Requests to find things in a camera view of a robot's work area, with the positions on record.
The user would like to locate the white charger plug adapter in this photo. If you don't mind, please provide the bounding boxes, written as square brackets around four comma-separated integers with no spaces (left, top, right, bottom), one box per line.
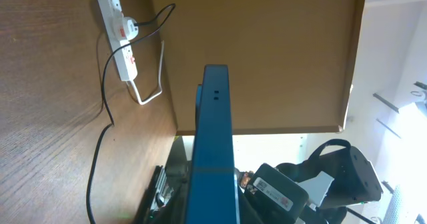
[113,17,139,41]

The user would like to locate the white power strip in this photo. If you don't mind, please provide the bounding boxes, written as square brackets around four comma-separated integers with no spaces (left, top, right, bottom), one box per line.
[97,0,139,81]

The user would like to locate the black charging cable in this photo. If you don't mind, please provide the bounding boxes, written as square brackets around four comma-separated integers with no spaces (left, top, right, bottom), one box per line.
[85,3,177,224]

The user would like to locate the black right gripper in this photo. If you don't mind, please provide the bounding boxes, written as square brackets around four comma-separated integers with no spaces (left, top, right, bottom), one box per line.
[233,167,348,224]

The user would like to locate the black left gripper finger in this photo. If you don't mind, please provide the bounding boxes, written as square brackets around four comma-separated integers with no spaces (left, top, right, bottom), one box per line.
[133,136,191,224]

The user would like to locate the blue Galaxy smartphone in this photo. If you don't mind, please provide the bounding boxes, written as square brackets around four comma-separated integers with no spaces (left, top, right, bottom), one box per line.
[184,65,240,224]

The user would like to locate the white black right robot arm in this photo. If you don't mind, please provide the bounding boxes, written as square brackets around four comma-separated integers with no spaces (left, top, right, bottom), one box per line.
[236,139,383,224]

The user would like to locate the brown cardboard panel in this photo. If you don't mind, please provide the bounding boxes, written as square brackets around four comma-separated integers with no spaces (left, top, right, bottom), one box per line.
[152,0,365,135]

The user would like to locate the white power strip cord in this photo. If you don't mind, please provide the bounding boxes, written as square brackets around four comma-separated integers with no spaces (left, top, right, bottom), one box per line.
[126,40,165,106]

